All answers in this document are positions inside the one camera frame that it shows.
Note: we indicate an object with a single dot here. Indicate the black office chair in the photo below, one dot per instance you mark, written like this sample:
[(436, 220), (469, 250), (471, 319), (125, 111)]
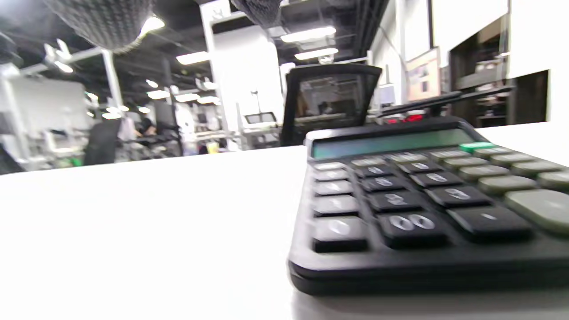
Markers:
[(331, 71)]

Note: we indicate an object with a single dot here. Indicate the person's right hand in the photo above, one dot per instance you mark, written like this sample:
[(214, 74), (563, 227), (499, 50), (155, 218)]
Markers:
[(102, 22)]

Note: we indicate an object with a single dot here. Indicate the black desk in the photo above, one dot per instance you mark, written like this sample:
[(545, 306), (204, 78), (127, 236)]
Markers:
[(444, 100)]

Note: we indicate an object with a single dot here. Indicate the black calculator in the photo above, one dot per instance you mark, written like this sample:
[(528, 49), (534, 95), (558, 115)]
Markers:
[(422, 258)]

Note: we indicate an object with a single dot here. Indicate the group of ceiling lights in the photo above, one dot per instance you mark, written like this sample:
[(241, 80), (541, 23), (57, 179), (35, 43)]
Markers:
[(309, 34)]

